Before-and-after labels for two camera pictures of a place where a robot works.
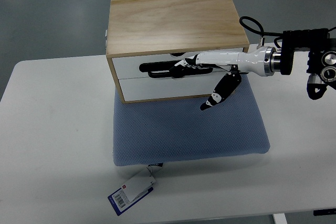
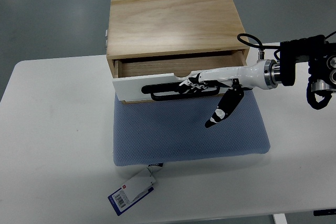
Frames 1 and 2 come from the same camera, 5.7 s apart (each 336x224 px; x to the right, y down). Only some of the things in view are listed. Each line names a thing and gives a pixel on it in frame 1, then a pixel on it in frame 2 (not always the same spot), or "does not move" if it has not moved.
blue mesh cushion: x=147 y=133 does not move
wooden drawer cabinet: x=148 y=32 does not move
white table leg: x=280 y=219 does not move
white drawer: x=128 y=66 to x=129 y=89
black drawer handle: x=167 y=65 to x=206 y=92
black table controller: x=324 y=212 does not move
